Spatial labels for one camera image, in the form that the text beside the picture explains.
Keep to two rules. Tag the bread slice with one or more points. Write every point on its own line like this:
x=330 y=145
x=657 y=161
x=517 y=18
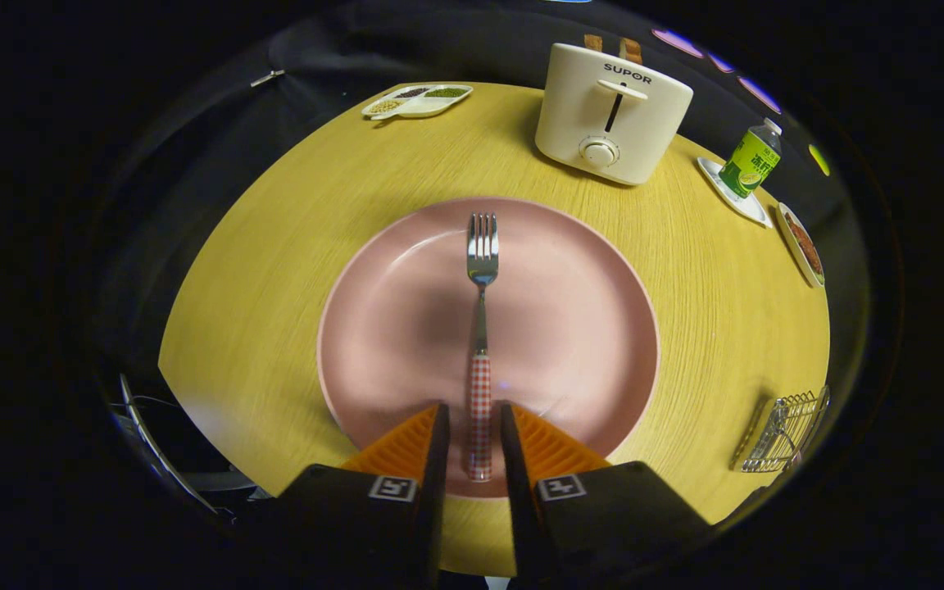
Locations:
x=593 y=43
x=631 y=51

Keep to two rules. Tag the small white cloth clip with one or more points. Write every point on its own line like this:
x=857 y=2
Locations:
x=267 y=78

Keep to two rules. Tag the white laptop edge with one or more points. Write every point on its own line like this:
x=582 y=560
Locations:
x=152 y=451

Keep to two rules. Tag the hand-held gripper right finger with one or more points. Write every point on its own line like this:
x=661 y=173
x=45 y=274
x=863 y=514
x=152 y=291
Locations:
x=517 y=475

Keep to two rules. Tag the brown meat piece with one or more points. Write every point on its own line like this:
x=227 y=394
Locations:
x=805 y=244

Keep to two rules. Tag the pink plate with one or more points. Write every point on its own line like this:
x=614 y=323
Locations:
x=570 y=328

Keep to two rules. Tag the white square coaster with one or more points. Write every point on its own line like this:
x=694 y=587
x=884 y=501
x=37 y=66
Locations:
x=755 y=209

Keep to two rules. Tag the perforated metal tray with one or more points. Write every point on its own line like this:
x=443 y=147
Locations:
x=808 y=418

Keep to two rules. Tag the white divided condiment dish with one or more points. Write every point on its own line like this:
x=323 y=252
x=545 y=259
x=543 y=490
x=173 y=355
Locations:
x=419 y=105

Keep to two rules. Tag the white oval food plate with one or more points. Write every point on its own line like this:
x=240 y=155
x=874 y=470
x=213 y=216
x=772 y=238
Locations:
x=791 y=254

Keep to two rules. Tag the green label drink bottle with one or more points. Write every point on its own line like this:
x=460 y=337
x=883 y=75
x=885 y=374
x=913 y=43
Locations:
x=749 y=160

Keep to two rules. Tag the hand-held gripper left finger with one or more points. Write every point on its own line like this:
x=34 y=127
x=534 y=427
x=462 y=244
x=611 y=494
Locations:
x=433 y=475

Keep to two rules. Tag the white toaster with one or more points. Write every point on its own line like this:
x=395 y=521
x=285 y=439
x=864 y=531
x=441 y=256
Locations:
x=578 y=106

